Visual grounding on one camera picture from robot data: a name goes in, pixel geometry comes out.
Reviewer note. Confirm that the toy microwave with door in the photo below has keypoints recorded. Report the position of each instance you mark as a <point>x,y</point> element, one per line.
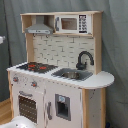
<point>73,24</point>

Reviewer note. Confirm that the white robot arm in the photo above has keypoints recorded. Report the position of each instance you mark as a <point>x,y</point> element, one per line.
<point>19,122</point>

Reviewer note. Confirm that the wooden toy kitchen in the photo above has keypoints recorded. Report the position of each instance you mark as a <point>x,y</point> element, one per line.
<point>62,84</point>

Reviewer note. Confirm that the grey toy sink basin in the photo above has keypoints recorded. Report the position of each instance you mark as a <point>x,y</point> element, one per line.
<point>72,74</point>

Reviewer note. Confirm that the black toy faucet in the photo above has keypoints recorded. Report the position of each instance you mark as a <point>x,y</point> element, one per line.
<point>82,64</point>

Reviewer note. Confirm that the black stovetop red burners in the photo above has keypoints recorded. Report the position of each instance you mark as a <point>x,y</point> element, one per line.
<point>37,67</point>

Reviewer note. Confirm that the right red stove knob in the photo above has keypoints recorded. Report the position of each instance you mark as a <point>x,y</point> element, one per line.
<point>34,84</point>

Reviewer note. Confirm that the red stove knob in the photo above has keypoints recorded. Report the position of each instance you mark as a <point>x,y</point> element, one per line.
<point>15,79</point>
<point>34,84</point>

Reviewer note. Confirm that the white fridge door with dispenser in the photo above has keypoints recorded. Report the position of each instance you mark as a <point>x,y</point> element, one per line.
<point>64,108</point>

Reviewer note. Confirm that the left red stove knob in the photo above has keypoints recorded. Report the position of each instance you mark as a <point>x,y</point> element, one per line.
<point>15,79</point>

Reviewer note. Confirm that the oven door with handle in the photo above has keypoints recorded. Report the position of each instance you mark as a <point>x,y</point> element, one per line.
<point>28,105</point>

